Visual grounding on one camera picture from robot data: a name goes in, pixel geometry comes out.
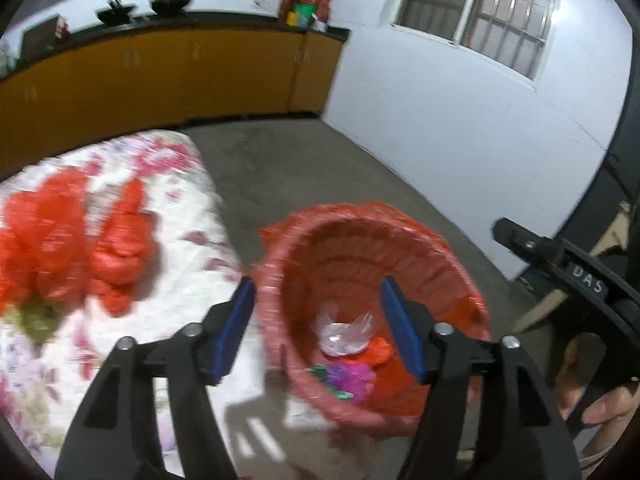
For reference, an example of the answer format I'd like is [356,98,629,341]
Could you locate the green plastic bag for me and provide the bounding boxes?
[307,364,354,401]

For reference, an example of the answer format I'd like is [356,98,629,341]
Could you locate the white plastic bag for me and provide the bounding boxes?
[311,302,376,358]

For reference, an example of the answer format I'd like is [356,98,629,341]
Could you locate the large red plastic bag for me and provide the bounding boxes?
[1,167,155,316]

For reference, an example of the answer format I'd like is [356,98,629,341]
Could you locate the red lined trash basket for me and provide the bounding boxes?
[252,202,491,438]

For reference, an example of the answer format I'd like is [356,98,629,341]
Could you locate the lower wooden kitchen cabinets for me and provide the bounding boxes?
[1,12,350,177]

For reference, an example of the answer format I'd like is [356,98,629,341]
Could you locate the right hand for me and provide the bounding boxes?
[552,334,638,436]

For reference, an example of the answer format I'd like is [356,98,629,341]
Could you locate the floral tablecloth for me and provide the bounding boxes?
[0,129,302,478]

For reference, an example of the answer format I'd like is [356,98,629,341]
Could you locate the window with grille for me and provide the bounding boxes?
[395,0,556,80]

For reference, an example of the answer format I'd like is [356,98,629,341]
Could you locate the dark cutting board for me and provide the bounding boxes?
[20,14,60,61]

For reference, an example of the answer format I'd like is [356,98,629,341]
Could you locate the red bottle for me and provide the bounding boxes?
[55,15,68,42]

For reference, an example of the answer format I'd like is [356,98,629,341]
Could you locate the black pot with ladle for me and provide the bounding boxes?
[96,0,138,26]

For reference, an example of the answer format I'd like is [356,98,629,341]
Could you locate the red bag of containers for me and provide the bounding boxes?
[278,0,332,32]

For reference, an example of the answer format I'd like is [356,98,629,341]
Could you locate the black wok with lid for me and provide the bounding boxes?
[150,0,193,16]

